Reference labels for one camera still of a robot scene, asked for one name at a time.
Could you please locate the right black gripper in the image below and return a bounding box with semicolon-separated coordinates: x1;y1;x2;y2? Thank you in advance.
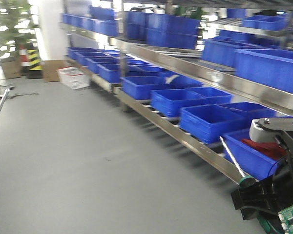
231;117;293;234

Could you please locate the stainless steel shelf rack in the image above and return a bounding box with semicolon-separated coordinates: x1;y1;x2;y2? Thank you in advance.
60;0;293;186

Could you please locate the black yellow traffic cone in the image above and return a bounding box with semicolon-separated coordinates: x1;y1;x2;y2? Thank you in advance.
27;46;42;79

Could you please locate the white wire basket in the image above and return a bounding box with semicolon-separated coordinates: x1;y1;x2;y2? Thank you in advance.
56;67;90;90

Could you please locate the brown cardboard sheet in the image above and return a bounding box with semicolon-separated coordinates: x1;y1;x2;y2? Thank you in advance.
41;59;66;82

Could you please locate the green potted plant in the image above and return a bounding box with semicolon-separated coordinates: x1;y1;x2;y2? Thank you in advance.
0;0;39;62

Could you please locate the red white traffic cone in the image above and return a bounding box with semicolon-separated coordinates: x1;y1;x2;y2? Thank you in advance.
19;44;30;67

